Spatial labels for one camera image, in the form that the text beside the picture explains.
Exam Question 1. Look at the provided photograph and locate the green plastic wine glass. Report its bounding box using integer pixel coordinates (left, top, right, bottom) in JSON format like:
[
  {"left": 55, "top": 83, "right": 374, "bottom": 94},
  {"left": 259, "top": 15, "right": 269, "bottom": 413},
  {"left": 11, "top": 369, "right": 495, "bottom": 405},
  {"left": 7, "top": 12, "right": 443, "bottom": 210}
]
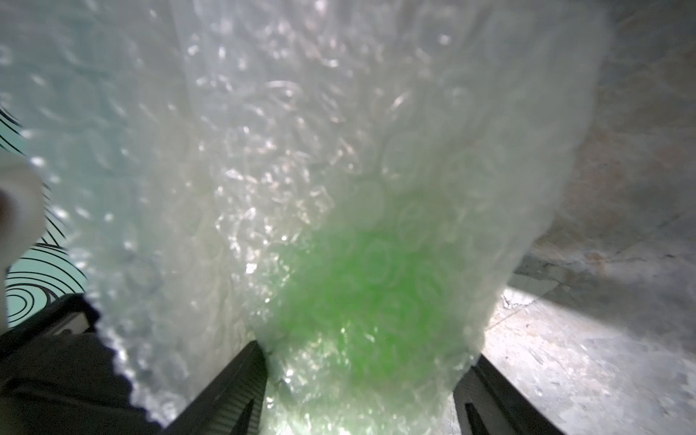
[{"left": 257, "top": 223, "right": 495, "bottom": 434}]

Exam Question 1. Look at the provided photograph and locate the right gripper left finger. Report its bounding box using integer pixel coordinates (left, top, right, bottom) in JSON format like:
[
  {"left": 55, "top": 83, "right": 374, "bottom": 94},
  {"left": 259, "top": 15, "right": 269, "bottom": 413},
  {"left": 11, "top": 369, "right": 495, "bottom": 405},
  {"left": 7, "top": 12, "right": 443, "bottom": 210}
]
[{"left": 161, "top": 341, "right": 268, "bottom": 435}]

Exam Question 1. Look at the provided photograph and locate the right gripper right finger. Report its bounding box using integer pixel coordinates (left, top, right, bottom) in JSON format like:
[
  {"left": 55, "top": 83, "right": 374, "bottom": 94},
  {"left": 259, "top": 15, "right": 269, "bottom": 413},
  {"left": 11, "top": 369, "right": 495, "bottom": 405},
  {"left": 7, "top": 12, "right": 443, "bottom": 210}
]
[{"left": 453, "top": 356, "right": 563, "bottom": 435}]

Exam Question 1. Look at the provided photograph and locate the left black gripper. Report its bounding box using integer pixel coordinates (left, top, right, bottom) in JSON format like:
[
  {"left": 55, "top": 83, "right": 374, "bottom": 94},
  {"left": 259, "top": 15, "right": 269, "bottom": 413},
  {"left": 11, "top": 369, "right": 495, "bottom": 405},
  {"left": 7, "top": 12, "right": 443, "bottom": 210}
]
[{"left": 1, "top": 295, "right": 162, "bottom": 434}]

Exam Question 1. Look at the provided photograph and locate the clear bubble wrap sheet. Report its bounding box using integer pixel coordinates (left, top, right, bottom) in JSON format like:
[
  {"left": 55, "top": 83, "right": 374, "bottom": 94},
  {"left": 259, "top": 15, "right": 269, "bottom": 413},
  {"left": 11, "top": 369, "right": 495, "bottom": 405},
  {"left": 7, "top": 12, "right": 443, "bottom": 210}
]
[{"left": 1, "top": 1, "right": 612, "bottom": 428}]

